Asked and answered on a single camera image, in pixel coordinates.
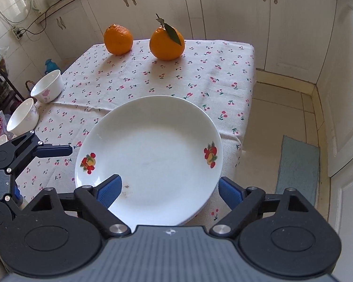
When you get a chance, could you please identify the white bowl pink flower print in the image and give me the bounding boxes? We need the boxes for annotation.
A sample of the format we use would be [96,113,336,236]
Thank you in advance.
[30,70,63,103]

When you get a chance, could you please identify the orange with green leaf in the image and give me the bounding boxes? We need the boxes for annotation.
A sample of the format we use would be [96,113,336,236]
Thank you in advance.
[149,13,185,62]

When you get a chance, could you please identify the cherry print tablecloth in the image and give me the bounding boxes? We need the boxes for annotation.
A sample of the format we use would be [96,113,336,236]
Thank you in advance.
[16,39,257,227]

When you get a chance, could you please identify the white electric kettle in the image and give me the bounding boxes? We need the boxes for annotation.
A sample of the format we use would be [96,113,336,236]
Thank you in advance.
[32,0,48,15]

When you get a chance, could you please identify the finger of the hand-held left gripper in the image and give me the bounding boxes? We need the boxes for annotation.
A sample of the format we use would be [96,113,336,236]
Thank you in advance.
[6,130,73,174]
[5,177,26,210]

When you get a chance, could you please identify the blue plastic jug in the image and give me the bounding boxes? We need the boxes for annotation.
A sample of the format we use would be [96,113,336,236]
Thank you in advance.
[45,59,60,74]

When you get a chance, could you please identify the bumpy orange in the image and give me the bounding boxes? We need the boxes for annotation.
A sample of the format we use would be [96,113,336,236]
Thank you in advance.
[104,24,134,56]

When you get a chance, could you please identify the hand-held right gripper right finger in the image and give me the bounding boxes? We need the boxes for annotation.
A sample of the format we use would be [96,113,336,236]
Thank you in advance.
[209,177,321,238]

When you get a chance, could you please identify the teal floor mat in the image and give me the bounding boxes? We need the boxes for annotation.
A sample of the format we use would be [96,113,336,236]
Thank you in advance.
[275,135,321,207]

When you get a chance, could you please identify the small white fruit-print plate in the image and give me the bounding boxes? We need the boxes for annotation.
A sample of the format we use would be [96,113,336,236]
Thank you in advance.
[74,95,223,225]

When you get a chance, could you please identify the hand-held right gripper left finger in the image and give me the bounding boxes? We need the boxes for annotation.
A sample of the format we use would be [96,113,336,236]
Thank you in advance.
[20,174,132,240]

